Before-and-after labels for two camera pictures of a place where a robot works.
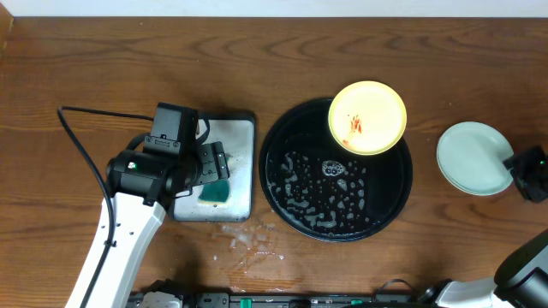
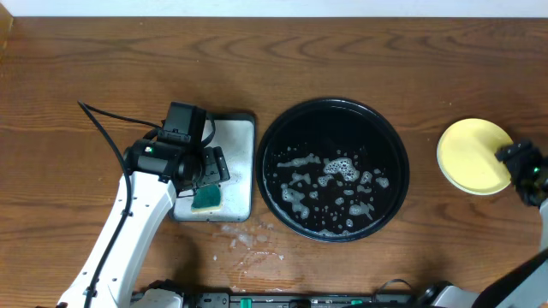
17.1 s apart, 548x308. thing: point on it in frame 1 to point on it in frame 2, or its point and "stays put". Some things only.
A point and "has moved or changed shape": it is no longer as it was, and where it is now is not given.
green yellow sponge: [215, 192] has moved or changed shape
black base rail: [228, 299] stays put
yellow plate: [367, 117] to [466, 152]
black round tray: [323, 192] stays put
